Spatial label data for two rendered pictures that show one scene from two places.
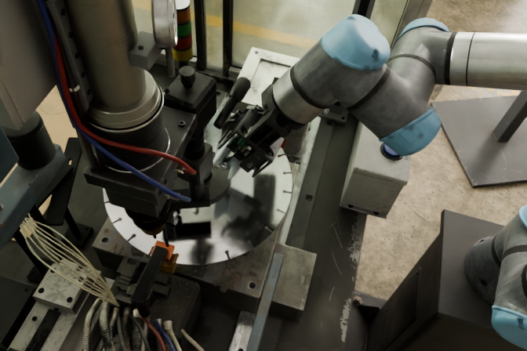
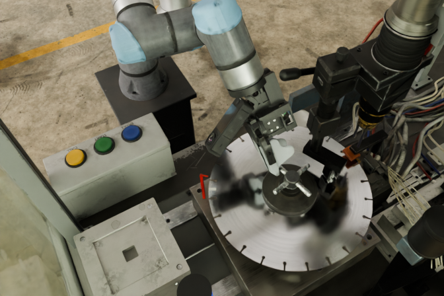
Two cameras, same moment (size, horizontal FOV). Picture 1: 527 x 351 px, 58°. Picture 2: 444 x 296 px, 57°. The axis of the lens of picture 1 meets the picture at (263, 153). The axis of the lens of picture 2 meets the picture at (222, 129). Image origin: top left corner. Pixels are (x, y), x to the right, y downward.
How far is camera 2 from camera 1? 0.88 m
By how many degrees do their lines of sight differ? 66
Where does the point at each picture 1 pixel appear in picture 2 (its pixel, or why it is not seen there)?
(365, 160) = (156, 141)
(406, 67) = (182, 15)
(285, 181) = (235, 146)
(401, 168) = (143, 120)
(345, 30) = (230, 0)
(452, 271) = (164, 100)
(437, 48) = (148, 11)
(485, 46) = not seen: outside the picture
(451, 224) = (131, 116)
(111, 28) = not seen: outside the picture
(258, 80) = (143, 270)
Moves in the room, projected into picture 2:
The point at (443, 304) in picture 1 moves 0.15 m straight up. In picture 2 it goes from (189, 93) to (184, 58)
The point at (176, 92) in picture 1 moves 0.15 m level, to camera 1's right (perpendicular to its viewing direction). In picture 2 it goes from (351, 61) to (281, 14)
